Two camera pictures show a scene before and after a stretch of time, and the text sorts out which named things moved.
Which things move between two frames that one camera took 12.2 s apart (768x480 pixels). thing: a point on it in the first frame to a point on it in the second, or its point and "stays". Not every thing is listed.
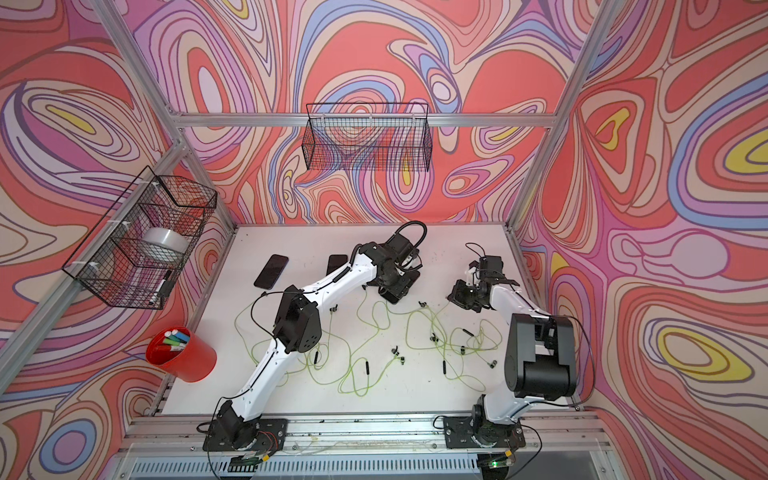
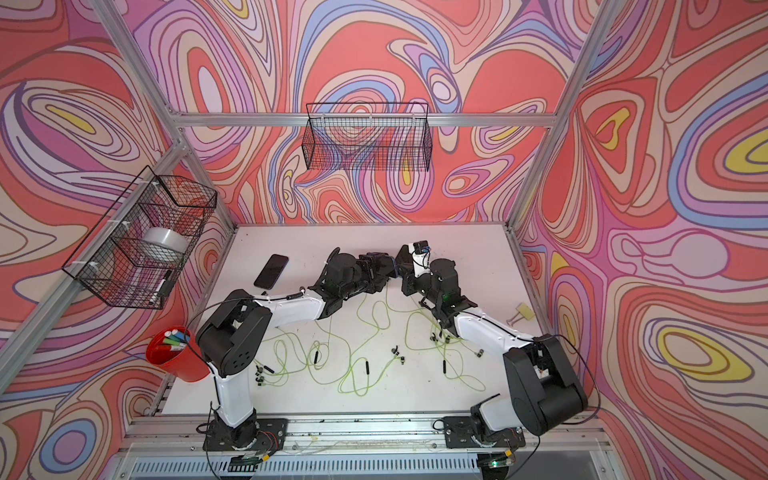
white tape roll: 167,238 stays
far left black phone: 271,272 stays
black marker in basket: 164,288 stays
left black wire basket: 134,252 stays
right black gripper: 457,296 to 408,289
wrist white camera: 475,278 to 421,258
